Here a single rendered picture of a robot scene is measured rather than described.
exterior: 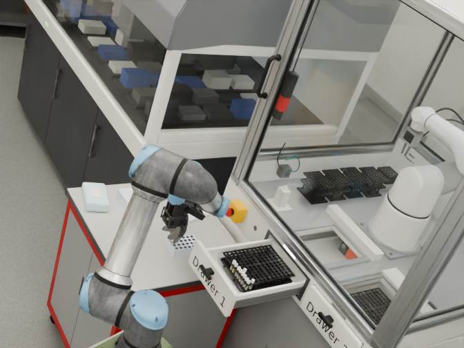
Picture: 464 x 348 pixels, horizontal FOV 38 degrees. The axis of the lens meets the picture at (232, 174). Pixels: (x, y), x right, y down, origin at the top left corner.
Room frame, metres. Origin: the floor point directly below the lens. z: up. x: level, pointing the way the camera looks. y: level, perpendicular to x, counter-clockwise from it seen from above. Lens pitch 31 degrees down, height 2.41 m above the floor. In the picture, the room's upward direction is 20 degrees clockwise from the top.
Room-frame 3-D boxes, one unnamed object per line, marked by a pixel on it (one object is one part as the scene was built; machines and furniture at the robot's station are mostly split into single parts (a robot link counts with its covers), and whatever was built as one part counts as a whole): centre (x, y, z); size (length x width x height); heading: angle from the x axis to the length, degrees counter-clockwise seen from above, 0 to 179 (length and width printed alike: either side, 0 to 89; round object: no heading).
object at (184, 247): (2.10, 0.09, 0.78); 0.12 x 0.08 x 0.04; 130
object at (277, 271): (1.99, -0.21, 0.87); 0.22 x 0.18 x 0.06; 131
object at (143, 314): (1.44, 0.10, 0.99); 0.13 x 0.12 x 0.14; 82
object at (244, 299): (2.00, -0.21, 0.86); 0.40 x 0.26 x 0.06; 131
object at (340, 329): (1.83, -0.51, 0.87); 0.29 x 0.02 x 0.11; 41
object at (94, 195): (2.20, 0.49, 0.78); 0.15 x 0.10 x 0.04; 27
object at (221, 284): (1.86, -0.06, 0.87); 0.29 x 0.02 x 0.11; 41
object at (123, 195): (2.28, 0.35, 0.79); 0.13 x 0.09 x 0.05; 134
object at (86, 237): (2.18, 0.20, 0.38); 0.62 x 0.58 x 0.76; 41
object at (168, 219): (2.06, 0.15, 0.95); 0.09 x 0.08 x 0.12; 130
